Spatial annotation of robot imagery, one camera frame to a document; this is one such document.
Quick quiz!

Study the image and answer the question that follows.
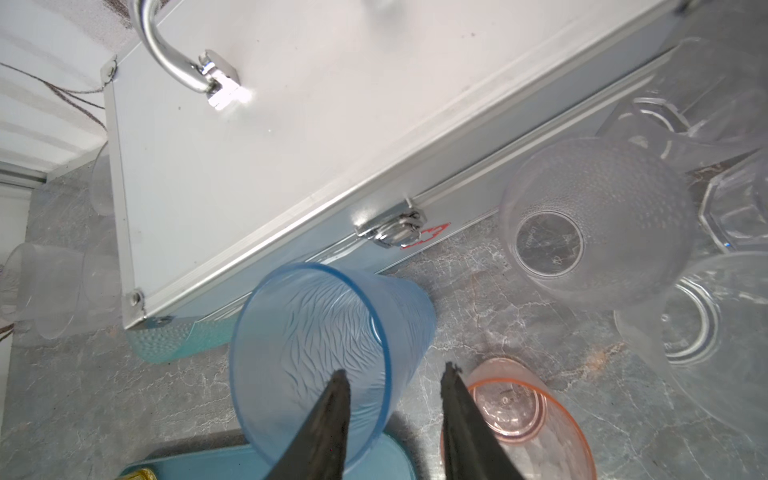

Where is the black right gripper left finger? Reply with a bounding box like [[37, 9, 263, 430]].
[[266, 370, 351, 480]]

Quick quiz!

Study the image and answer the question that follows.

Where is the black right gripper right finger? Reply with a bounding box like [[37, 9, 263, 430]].
[[440, 362, 524, 480]]

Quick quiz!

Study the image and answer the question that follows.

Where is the pink plastic cup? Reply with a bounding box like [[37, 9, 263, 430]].
[[460, 357, 597, 479]]

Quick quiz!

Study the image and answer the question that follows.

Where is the teal plastic tray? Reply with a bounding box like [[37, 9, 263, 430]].
[[118, 434, 417, 480]]

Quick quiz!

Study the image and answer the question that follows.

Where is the blue plastic cup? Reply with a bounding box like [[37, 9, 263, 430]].
[[229, 263, 437, 469]]

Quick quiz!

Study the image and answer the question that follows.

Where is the yellow plastic cup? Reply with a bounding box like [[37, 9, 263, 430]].
[[117, 468, 157, 480]]

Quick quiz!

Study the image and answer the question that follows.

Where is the teal plastic cup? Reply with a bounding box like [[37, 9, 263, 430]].
[[126, 315, 237, 364]]

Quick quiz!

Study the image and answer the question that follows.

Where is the frosted dotted clear cup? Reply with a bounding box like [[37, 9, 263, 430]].
[[498, 138, 697, 310]]

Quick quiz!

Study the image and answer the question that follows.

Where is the clear glass front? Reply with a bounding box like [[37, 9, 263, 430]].
[[614, 252, 767, 441]]

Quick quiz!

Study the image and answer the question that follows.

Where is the clear faceted glass middle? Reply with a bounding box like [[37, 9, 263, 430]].
[[1, 243, 122, 340]]

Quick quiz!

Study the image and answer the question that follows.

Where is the clear faceted glass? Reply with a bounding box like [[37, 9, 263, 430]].
[[599, 38, 767, 173], [1, 243, 122, 340], [89, 153, 115, 217], [699, 149, 767, 253]]

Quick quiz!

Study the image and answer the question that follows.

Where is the silver aluminium first aid case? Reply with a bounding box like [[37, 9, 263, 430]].
[[103, 1, 692, 330]]

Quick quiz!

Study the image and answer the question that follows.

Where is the clear faceted glass right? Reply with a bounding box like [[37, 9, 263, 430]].
[[699, 149, 767, 253]]

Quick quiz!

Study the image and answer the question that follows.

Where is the clear faceted glass back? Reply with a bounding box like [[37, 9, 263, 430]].
[[599, 38, 767, 173]]

